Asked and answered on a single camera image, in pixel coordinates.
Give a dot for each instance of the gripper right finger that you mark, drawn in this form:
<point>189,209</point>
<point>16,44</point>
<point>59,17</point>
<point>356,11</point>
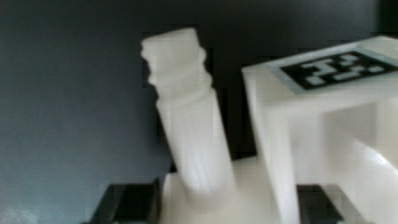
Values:
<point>318,212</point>

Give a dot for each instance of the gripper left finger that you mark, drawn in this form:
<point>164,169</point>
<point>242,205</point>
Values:
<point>128,205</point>

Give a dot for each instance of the white chair leg with tag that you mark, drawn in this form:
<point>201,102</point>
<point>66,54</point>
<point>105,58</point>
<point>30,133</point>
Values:
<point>324,111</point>

